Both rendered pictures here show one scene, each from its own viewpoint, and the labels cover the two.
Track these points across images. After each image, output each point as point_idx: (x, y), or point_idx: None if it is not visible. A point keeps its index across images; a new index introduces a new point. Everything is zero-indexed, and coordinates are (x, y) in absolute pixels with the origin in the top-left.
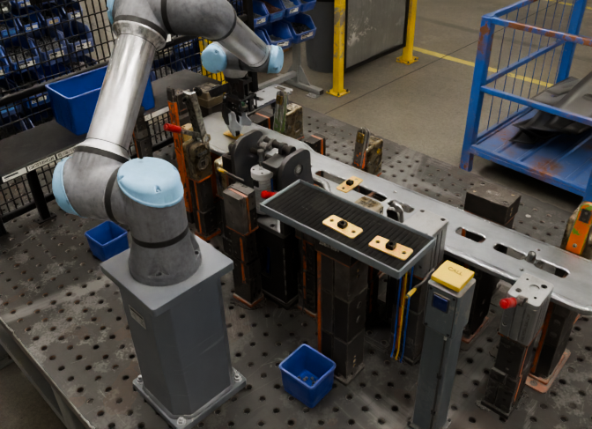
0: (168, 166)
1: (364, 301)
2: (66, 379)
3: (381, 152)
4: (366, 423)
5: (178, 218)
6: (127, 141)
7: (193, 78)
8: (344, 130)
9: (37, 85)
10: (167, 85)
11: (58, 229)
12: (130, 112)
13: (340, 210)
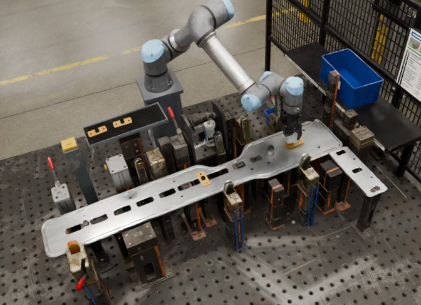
0: (152, 51)
1: (126, 163)
2: (197, 106)
3: (230, 210)
4: (111, 185)
5: (144, 66)
6: (177, 41)
7: (400, 134)
8: (403, 297)
9: (351, 46)
10: (388, 119)
11: (309, 106)
12: (181, 34)
13: (134, 126)
